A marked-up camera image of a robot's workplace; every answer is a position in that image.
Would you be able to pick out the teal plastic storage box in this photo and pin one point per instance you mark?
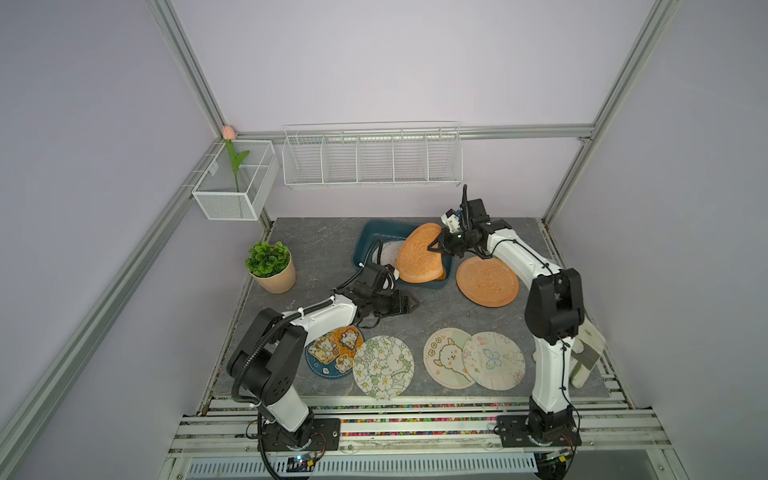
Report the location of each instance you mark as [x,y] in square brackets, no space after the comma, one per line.
[379,232]

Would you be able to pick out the butterfly cream coaster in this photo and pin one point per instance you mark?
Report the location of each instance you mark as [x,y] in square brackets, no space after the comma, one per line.
[494,361]

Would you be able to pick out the white wire wall shelf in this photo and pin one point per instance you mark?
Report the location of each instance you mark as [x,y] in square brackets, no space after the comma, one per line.
[363,154]

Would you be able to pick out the blue orange toast coaster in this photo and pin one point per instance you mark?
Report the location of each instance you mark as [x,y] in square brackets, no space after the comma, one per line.
[332,355]

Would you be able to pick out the pink swirl coaster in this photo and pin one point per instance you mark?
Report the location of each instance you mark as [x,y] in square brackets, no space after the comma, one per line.
[390,252]

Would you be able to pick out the pink artificial tulip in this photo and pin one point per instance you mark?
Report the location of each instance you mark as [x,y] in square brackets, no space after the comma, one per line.
[237,158]

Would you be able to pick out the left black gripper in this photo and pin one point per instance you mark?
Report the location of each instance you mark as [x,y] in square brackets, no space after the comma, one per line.
[397,308]

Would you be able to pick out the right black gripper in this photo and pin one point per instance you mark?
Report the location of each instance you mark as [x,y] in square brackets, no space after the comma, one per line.
[443,243]

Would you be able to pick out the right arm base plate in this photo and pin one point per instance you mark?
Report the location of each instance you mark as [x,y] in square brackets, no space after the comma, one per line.
[520,431]

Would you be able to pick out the alpaca cream coaster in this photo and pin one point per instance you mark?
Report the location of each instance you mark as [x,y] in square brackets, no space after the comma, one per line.
[443,358]

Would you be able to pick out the green potted plant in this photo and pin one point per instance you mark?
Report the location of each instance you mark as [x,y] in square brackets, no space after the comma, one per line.
[272,266]

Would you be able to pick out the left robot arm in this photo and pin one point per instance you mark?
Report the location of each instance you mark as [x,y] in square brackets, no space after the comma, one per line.
[264,364]

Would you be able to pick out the white grey glove near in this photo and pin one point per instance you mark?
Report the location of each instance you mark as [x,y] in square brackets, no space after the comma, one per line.
[587,350]

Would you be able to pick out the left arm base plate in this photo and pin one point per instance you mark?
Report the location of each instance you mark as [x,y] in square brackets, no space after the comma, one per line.
[316,434]

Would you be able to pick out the white mesh wall basket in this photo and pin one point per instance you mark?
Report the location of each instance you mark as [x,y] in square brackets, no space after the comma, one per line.
[215,190]

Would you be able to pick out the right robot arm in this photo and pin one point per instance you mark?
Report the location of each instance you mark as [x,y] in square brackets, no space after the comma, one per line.
[554,311]

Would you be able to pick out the white flower green coaster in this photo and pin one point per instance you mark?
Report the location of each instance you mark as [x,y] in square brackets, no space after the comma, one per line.
[383,367]

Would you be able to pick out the orange round coaster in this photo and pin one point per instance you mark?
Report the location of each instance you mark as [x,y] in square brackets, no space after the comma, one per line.
[487,282]
[415,263]

